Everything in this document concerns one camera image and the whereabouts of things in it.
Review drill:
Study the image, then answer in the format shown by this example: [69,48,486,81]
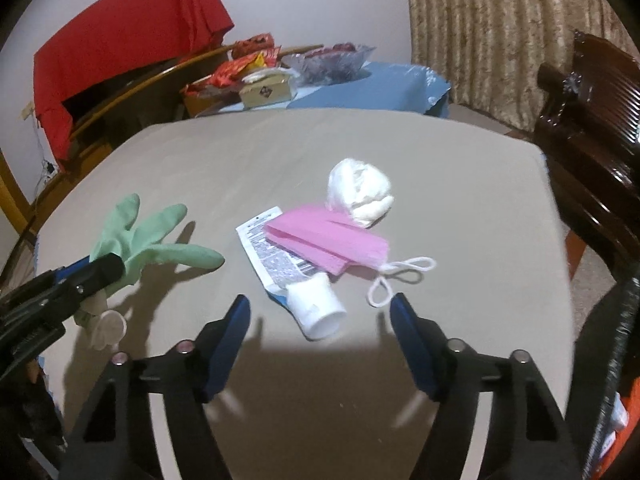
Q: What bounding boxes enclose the blue tablecloth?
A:
[220,61,451,120]

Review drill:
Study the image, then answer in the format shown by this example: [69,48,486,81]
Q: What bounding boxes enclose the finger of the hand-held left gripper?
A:
[0,253,124,333]
[0,324,67,380]

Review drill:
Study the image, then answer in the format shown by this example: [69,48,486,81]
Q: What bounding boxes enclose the white crumpled plastic bag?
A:
[326,157,396,228]

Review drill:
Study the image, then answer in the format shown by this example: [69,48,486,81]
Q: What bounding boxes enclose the beige cardboard box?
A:
[239,71,293,109]

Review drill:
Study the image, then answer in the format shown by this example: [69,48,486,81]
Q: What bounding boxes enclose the red snack packets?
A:
[182,47,281,98]

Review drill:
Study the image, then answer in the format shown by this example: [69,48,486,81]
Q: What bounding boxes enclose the dark wooden armchair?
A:
[532,30,640,281]

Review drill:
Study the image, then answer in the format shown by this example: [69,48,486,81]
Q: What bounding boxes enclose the red cloth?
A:
[32,0,236,163]

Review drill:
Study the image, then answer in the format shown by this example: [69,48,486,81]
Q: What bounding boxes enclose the glass bowl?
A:
[282,42,376,86]

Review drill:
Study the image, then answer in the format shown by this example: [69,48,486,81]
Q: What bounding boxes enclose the white toothpaste tube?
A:
[235,205,348,342]

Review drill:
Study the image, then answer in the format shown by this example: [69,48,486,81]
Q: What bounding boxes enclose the beige patterned curtain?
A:
[404,0,640,133]

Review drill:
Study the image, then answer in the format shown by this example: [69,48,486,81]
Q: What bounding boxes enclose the bin with black liner bag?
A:
[565,260,640,480]

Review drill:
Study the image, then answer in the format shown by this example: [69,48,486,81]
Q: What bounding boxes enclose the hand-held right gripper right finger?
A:
[389,291,585,480]

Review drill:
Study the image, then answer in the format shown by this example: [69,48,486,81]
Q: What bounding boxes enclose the red woven basket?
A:
[232,34,276,58]

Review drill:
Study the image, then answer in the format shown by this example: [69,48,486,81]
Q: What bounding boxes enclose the black television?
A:
[60,52,176,116]

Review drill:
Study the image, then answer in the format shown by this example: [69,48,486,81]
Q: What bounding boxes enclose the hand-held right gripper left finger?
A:
[59,294,252,480]

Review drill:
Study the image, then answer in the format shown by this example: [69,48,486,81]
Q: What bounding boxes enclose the wooden television cabinet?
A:
[0,42,326,261]

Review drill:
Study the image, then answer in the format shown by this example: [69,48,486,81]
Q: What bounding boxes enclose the pink face mask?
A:
[262,203,437,308]

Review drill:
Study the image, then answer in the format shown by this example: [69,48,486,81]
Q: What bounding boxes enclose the green rubber glove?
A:
[74,193,226,350]

